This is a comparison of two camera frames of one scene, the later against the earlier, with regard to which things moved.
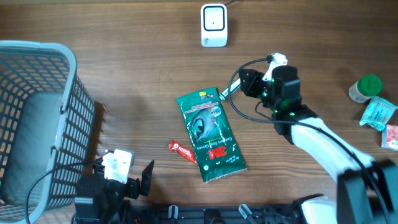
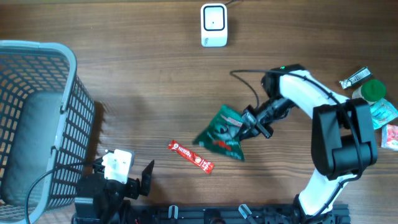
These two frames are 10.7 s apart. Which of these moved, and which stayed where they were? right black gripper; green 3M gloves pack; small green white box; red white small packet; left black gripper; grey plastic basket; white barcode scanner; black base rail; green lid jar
Moved: green 3M gloves pack; small green white box; green lid jar; right black gripper
Stayed: white barcode scanner; red white small packet; black base rail; left black gripper; grey plastic basket
